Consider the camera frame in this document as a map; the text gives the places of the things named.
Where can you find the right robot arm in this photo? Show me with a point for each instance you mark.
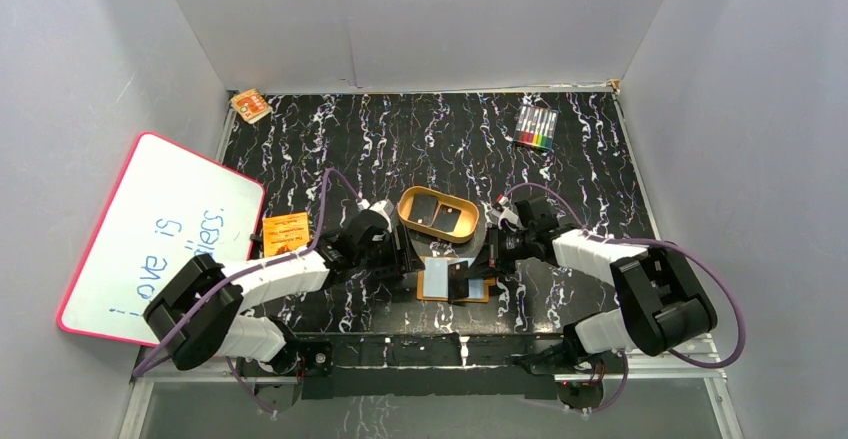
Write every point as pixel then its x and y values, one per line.
pixel 661 302

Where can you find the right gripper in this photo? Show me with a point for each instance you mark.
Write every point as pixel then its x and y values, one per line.
pixel 491 256

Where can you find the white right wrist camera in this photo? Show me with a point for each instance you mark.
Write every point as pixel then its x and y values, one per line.
pixel 503 215

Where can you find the orange paperback book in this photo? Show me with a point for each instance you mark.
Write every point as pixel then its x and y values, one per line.
pixel 285 233

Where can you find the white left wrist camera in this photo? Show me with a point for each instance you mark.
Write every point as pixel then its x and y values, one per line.
pixel 383 207

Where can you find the tan oval tray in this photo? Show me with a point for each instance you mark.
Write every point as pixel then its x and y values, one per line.
pixel 468 221

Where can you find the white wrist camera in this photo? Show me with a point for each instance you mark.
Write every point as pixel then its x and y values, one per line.
pixel 383 207
pixel 503 215

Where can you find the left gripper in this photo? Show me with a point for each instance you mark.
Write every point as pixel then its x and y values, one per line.
pixel 407 253

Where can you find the pink framed whiteboard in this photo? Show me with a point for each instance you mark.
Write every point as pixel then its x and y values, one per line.
pixel 168 205

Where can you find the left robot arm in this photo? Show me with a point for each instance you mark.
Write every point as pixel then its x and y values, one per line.
pixel 201 313

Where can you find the pack of coloured markers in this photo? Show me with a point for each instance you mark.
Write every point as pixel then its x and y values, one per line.
pixel 535 127

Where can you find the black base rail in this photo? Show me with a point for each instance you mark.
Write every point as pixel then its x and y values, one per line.
pixel 526 365

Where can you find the orange leather card holder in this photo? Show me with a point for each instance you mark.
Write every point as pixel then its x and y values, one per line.
pixel 446 279

